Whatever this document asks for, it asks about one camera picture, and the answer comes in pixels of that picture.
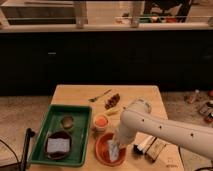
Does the grey blue towel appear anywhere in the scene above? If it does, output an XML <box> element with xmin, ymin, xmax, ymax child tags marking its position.
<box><xmin>107</xmin><ymin>140</ymin><xmax>119</xmax><ymax>162</ymax></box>

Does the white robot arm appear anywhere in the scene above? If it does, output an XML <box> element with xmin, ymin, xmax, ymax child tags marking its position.
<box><xmin>114</xmin><ymin>98</ymin><xmax>213</xmax><ymax>160</ymax></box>

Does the red bowl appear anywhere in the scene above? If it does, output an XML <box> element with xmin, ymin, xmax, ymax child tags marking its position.
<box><xmin>94</xmin><ymin>132</ymin><xmax>126</xmax><ymax>167</ymax></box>

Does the small orange cup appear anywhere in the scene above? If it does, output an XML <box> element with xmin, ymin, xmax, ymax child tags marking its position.
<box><xmin>93</xmin><ymin>115</ymin><xmax>108</xmax><ymax>132</ymax></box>

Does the yellow food piece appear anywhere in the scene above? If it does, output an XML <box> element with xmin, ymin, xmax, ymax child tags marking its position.
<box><xmin>106</xmin><ymin>108</ymin><xmax>120</xmax><ymax>116</ymax></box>

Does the brown dried food cluster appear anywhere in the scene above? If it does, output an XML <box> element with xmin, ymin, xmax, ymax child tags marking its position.
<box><xmin>105</xmin><ymin>94</ymin><xmax>120</xmax><ymax>110</ymax></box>

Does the green plastic tray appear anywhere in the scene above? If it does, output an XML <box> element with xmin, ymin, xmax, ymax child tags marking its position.
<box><xmin>30</xmin><ymin>105</ymin><xmax>92</xmax><ymax>167</ymax></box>

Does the dark brown plate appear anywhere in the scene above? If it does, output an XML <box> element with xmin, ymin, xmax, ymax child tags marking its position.
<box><xmin>44</xmin><ymin>131</ymin><xmax>72</xmax><ymax>160</ymax></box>

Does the grey sponge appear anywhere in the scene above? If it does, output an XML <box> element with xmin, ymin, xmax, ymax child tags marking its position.
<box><xmin>47</xmin><ymin>138</ymin><xmax>70</xmax><ymax>153</ymax></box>

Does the white handled brush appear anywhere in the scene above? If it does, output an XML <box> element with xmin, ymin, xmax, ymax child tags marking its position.
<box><xmin>133</xmin><ymin>135</ymin><xmax>153</xmax><ymax>155</ymax></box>

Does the black stand post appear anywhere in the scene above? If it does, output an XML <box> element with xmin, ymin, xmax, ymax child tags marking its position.
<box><xmin>20</xmin><ymin>128</ymin><xmax>35</xmax><ymax>171</ymax></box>

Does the black cable left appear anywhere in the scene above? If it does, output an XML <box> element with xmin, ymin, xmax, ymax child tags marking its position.
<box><xmin>0</xmin><ymin>139</ymin><xmax>22</xmax><ymax>171</ymax></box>

